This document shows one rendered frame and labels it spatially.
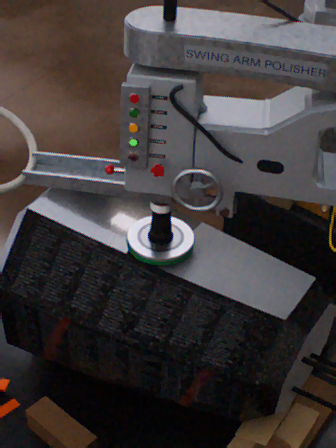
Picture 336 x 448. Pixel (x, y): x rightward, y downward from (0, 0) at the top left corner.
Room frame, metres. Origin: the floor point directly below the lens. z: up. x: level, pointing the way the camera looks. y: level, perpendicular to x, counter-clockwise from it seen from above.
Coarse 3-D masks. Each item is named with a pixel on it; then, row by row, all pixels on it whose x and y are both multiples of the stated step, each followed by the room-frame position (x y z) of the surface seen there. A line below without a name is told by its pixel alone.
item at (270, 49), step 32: (128, 32) 1.91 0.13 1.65; (160, 32) 1.87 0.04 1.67; (192, 32) 1.87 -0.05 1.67; (224, 32) 1.89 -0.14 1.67; (256, 32) 1.91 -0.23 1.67; (288, 32) 1.93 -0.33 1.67; (320, 32) 1.95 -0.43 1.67; (160, 64) 1.86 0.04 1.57; (192, 64) 1.85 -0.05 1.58; (224, 64) 1.84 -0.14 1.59; (256, 64) 1.82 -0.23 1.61; (288, 64) 1.81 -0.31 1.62; (320, 64) 1.80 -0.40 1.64
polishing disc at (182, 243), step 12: (132, 228) 2.00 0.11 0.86; (144, 228) 2.00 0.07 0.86; (180, 228) 2.01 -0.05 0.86; (132, 240) 1.94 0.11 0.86; (144, 240) 1.94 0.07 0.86; (180, 240) 1.95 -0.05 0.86; (192, 240) 1.95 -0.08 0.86; (144, 252) 1.89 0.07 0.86; (156, 252) 1.89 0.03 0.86; (168, 252) 1.89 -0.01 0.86; (180, 252) 1.89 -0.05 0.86
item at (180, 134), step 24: (144, 72) 1.89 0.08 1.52; (168, 72) 1.89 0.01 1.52; (192, 72) 1.90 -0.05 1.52; (168, 96) 1.86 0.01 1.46; (192, 96) 1.85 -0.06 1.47; (168, 120) 1.86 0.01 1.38; (168, 144) 1.86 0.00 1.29; (192, 144) 1.85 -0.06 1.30; (168, 168) 1.85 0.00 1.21; (144, 192) 1.87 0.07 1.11; (168, 192) 1.85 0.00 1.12
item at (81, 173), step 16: (48, 160) 2.07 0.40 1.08; (64, 160) 2.06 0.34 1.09; (80, 160) 2.05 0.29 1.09; (96, 160) 2.05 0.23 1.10; (112, 160) 2.04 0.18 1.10; (32, 176) 1.96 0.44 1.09; (48, 176) 1.95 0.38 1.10; (64, 176) 1.95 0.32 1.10; (80, 176) 1.95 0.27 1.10; (96, 176) 2.01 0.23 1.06; (112, 176) 2.02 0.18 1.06; (96, 192) 1.93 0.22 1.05; (112, 192) 1.93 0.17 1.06; (128, 192) 1.92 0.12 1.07; (224, 208) 1.85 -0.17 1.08
